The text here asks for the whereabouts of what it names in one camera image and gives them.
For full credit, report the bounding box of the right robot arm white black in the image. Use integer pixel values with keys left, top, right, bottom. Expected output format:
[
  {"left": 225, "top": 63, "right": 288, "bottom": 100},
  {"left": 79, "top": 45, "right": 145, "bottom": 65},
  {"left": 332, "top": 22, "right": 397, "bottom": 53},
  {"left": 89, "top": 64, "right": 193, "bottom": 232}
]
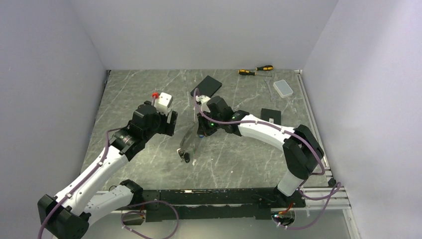
[{"left": 194, "top": 96, "right": 324, "bottom": 207}]

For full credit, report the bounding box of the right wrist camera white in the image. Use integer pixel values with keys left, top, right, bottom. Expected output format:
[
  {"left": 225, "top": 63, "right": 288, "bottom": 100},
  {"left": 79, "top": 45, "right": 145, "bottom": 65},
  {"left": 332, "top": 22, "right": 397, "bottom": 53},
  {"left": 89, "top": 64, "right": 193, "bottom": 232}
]
[{"left": 195, "top": 95, "right": 211, "bottom": 113}]

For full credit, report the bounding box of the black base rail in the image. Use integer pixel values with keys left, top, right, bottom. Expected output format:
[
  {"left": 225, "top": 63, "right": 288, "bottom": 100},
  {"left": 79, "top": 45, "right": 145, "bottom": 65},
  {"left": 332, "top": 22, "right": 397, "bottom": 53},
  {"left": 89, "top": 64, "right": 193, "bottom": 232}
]
[{"left": 112, "top": 188, "right": 306, "bottom": 222}]

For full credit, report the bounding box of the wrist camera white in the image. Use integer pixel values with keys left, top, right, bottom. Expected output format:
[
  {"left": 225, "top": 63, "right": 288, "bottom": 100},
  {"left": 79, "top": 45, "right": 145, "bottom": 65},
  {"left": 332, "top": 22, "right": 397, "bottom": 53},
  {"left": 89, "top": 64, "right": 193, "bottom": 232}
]
[
  {"left": 195, "top": 95, "right": 211, "bottom": 113},
  {"left": 152, "top": 92, "right": 173, "bottom": 116}
]

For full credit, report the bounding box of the key bunch with rings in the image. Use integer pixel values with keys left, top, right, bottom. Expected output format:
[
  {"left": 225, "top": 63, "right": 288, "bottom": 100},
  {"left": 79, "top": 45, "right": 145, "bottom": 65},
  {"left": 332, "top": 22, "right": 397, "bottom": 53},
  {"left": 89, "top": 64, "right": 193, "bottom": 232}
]
[{"left": 176, "top": 124, "right": 200, "bottom": 164}]

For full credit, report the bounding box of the black network switch box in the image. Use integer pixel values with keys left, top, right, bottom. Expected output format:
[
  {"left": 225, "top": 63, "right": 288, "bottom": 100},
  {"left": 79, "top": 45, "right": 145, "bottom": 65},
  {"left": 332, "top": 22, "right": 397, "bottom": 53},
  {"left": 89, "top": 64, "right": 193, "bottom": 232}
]
[{"left": 260, "top": 108, "right": 282, "bottom": 125}]

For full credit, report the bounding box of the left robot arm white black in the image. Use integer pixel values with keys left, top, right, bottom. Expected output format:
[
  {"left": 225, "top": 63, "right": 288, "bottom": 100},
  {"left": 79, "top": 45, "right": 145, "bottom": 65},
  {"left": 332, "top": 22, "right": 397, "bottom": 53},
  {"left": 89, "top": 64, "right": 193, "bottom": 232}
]
[{"left": 37, "top": 101, "right": 178, "bottom": 239}]

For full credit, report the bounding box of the orange black screwdriver rear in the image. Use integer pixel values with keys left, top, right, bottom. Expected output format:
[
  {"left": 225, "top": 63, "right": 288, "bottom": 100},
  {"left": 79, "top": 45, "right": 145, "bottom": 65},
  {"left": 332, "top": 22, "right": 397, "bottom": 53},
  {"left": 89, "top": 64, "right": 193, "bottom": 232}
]
[{"left": 254, "top": 65, "right": 274, "bottom": 71}]

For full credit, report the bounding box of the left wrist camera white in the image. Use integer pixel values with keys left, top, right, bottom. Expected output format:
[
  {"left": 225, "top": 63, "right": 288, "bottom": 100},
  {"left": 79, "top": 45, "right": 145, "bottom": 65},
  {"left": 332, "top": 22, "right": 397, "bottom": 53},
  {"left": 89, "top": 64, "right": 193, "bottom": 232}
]
[{"left": 152, "top": 92, "right": 173, "bottom": 116}]

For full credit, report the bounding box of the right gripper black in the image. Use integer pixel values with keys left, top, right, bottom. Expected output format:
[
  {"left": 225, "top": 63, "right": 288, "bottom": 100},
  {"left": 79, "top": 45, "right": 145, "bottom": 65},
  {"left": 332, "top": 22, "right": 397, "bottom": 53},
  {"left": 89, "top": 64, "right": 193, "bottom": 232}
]
[{"left": 197, "top": 108, "right": 223, "bottom": 137}]

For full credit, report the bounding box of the aluminium frame rail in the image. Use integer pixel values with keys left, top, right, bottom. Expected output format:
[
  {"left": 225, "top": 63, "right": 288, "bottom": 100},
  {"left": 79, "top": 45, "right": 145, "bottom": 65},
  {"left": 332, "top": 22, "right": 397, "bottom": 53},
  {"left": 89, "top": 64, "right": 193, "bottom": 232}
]
[{"left": 295, "top": 70, "right": 352, "bottom": 212}]

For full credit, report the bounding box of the black flat box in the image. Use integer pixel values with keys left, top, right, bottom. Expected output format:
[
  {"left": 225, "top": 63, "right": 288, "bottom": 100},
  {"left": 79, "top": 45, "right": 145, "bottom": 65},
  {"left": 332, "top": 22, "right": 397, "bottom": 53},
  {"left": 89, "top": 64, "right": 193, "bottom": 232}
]
[{"left": 190, "top": 76, "right": 222, "bottom": 98}]

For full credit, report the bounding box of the clear plastic box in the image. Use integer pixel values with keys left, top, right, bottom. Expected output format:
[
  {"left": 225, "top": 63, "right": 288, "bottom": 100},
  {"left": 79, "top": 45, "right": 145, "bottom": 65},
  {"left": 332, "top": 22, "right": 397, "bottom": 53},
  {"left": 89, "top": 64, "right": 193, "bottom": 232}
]
[{"left": 273, "top": 80, "right": 293, "bottom": 98}]

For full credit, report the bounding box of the yellow black screwdriver front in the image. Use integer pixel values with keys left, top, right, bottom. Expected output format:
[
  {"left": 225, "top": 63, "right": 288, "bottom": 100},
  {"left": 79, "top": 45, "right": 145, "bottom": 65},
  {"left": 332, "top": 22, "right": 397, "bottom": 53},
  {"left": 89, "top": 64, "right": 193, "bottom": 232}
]
[{"left": 238, "top": 69, "right": 272, "bottom": 77}]

